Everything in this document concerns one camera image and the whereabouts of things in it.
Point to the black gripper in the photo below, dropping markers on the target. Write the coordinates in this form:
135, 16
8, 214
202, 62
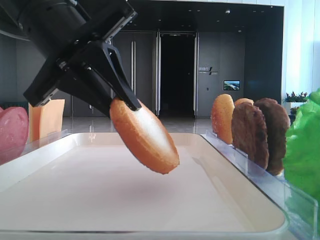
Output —
78, 54

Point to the inner orange cheese slice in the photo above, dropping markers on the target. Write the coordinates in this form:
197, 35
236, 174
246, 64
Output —
51, 117

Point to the orange cheese slice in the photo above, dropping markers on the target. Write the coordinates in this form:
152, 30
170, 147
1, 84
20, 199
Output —
51, 117
36, 130

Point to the outer orange cheese slice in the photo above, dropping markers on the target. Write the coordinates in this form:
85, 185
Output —
36, 130

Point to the inner red tomato slice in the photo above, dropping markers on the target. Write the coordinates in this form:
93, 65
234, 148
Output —
14, 130

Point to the inner brown meat patty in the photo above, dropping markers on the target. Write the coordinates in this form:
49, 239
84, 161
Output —
249, 133

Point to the brown meat patty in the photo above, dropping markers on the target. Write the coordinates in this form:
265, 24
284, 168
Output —
249, 133
277, 123

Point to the outer brown meat patty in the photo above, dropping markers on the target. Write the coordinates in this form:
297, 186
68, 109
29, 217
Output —
277, 123

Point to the green lettuce leaf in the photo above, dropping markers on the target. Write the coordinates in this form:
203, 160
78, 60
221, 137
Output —
302, 158

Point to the dark double door middle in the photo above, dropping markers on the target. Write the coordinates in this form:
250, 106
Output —
136, 53

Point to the cream rectangular tray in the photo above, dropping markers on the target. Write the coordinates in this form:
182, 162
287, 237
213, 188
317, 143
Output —
88, 186

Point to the inner top bun half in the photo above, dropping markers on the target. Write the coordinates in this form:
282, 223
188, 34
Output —
221, 117

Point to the bun half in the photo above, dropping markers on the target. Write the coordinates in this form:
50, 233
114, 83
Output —
221, 117
243, 100

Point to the outer top bun half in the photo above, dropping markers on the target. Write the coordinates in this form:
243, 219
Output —
243, 100

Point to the flower planter box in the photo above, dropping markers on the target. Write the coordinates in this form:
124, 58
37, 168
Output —
293, 100

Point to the clear left long rail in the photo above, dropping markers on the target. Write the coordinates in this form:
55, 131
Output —
52, 137

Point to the clear long rail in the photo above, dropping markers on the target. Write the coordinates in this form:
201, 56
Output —
302, 209
52, 137

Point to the small wall display screen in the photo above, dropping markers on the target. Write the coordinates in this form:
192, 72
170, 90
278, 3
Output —
231, 85

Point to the clear right long rail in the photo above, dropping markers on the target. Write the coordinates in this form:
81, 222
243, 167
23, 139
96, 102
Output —
302, 209

